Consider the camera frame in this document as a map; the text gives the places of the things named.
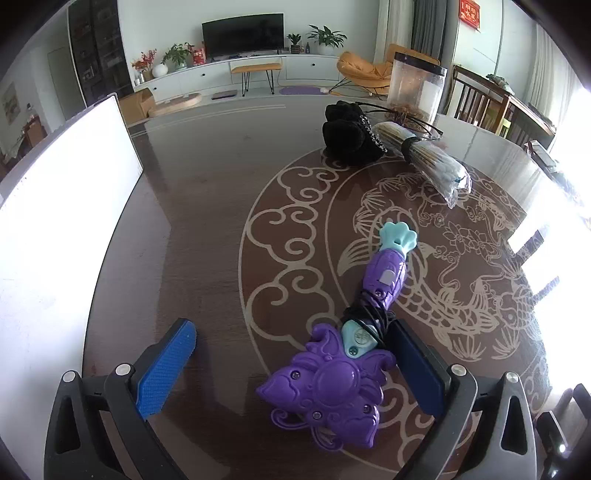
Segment black scrunchie cloth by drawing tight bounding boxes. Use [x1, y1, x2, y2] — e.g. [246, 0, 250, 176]
[322, 100, 388, 168]

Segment red flower vase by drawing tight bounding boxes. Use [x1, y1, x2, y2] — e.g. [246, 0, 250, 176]
[131, 49, 157, 83]

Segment black flat television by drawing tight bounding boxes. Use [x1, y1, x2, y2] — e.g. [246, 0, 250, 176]
[201, 13, 284, 60]

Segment orange lounge chair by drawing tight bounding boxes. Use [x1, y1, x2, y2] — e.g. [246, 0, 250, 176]
[329, 43, 441, 95]

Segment bundle of sticks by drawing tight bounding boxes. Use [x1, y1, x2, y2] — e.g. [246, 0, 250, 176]
[373, 121, 472, 208]

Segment white tv cabinet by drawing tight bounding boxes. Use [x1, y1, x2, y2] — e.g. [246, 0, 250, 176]
[133, 54, 342, 103]

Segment green potted plant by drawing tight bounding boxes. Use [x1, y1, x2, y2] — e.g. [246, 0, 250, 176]
[308, 24, 348, 55]

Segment cardboard box on floor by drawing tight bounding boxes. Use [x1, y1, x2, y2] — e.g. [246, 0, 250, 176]
[118, 88, 155, 126]

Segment wooden bench stool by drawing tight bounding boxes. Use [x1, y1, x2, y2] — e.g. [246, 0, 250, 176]
[230, 63, 281, 97]

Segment clear jar black lid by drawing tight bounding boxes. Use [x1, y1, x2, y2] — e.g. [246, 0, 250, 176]
[387, 52, 447, 124]

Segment white storage box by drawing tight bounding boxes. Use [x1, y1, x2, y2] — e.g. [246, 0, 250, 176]
[0, 96, 143, 479]

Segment leafy plant by television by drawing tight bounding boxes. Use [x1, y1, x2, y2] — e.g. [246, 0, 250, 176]
[161, 42, 193, 71]

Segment black display cabinet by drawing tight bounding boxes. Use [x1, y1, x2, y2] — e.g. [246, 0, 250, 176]
[67, 0, 133, 105]

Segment purple toy water gun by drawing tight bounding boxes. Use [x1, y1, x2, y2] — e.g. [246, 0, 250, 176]
[257, 222, 418, 451]

